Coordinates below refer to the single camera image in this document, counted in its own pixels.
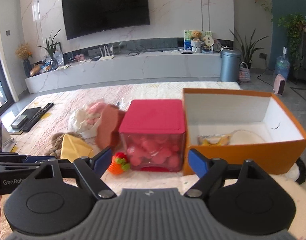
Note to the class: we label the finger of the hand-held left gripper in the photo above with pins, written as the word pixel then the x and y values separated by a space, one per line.
pixel 18 168
pixel 38 158

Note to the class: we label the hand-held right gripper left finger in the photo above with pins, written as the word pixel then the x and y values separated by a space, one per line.
pixel 104 158

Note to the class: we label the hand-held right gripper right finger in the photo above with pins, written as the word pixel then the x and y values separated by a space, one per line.
pixel 196 163

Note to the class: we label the white paper wrap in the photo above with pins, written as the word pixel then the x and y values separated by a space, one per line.
pixel 76 122

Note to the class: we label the orange cardboard box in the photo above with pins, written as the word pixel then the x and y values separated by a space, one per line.
pixel 243 157

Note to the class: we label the orange knitted strawberry toy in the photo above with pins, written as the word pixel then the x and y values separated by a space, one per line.
pixel 115 166

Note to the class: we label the brown felt piece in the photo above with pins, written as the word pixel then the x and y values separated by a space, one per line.
pixel 109 127

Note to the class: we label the yellow cloth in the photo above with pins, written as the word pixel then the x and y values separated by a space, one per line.
pixel 73 148

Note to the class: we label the white round pad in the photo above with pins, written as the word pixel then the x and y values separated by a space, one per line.
pixel 245 137

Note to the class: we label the clear box with red lid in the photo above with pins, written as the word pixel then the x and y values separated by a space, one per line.
pixel 153 120

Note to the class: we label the cream embroidered blanket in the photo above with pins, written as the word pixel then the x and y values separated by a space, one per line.
pixel 148 91

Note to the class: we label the dark framed sliding door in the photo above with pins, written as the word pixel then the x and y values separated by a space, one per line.
pixel 0 80

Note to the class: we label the brown wooden bowl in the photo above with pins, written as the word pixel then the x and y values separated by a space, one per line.
pixel 36 70

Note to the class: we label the colourful snack bags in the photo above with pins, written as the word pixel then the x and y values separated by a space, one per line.
pixel 46 68

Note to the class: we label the dark vase with yellow flowers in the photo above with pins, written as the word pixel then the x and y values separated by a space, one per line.
pixel 26 67

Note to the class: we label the sheet of paper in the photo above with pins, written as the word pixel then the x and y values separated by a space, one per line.
pixel 61 67

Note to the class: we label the white marble television console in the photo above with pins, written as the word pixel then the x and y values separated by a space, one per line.
pixel 143 67

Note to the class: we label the white router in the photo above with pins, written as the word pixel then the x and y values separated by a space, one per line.
pixel 106 58

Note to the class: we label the pastel woven basket bag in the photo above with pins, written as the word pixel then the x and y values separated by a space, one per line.
pixel 244 75

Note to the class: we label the clear plastic bottle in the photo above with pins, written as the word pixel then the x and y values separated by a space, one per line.
pixel 59 58

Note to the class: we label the white plush cushion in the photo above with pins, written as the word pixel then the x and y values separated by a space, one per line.
pixel 293 200

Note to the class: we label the grey blue trash can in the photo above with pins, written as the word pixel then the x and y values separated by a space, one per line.
pixel 230 66

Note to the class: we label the pink small box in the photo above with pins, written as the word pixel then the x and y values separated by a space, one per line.
pixel 79 57

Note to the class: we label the white flat device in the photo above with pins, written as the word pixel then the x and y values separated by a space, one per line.
pixel 186 52

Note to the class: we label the green plant in glass vase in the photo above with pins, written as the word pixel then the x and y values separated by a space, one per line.
pixel 51 47

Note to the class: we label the pink space heater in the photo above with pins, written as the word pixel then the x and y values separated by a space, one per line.
pixel 279 85

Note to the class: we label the teddy bear bouquet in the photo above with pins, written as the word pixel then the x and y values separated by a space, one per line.
pixel 196 42

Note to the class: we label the beige round hand fan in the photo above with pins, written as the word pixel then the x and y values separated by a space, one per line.
pixel 208 41

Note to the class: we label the tall leafy floor plant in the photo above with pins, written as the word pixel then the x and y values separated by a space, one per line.
pixel 246 50

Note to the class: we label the green picture board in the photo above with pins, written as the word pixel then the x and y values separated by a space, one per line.
pixel 188 38

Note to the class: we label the blue water jug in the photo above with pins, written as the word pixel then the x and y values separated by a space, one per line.
pixel 282 67

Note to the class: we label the bushy green plant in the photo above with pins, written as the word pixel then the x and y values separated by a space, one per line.
pixel 293 27

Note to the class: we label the wall socket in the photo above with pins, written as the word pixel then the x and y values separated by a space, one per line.
pixel 263 55

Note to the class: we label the black wall television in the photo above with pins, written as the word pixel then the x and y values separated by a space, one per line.
pixel 105 7

